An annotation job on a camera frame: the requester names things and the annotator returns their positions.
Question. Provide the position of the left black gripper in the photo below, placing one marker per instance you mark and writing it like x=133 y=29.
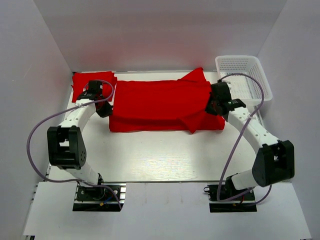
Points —
x=105 y=110

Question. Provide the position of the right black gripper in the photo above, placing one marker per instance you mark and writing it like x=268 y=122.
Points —
x=213 y=107

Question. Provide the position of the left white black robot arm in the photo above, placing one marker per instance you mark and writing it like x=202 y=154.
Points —
x=66 y=147

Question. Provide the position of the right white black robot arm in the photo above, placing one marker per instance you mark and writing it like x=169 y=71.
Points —
x=274 y=159

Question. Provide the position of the folded red t shirt stack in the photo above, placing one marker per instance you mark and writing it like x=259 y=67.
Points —
x=80 y=81

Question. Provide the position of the white plastic basket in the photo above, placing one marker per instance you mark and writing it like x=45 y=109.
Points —
x=240 y=69

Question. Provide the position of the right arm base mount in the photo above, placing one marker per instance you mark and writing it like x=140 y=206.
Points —
x=230 y=201

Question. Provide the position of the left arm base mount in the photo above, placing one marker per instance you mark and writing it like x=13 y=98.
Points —
x=98 y=199

